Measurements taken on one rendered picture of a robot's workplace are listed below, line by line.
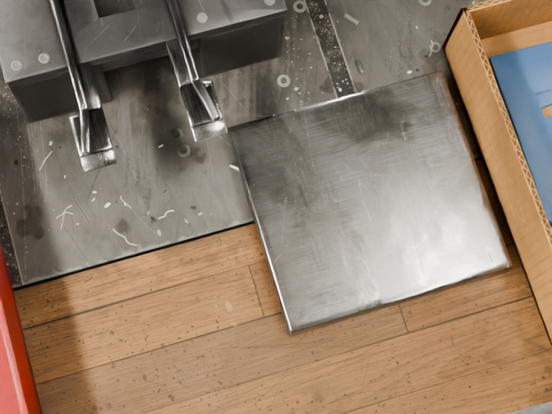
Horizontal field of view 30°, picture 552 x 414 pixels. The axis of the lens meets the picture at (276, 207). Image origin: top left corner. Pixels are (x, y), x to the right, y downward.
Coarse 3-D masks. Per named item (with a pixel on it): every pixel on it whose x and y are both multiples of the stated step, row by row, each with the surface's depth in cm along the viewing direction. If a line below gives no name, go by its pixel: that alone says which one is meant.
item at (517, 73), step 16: (528, 48) 80; (544, 48) 80; (496, 64) 80; (512, 64) 80; (528, 64) 80; (544, 64) 80; (496, 80) 80; (512, 80) 79; (528, 80) 79; (544, 80) 80; (512, 96) 79; (528, 96) 79; (512, 112) 79; (528, 112) 79; (528, 128) 78; (544, 128) 78; (528, 144) 78; (544, 144) 78; (528, 160) 78; (544, 160) 78; (544, 176) 78; (544, 192) 77; (544, 208) 77
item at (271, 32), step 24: (264, 24) 73; (192, 48) 74; (216, 48) 75; (240, 48) 76; (264, 48) 78; (96, 72) 73; (216, 72) 79; (24, 96) 73; (48, 96) 74; (72, 96) 75
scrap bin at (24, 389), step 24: (0, 240) 75; (0, 264) 72; (0, 288) 69; (0, 312) 68; (0, 336) 73; (0, 360) 73; (24, 360) 71; (0, 384) 72; (24, 384) 68; (0, 408) 72; (24, 408) 67
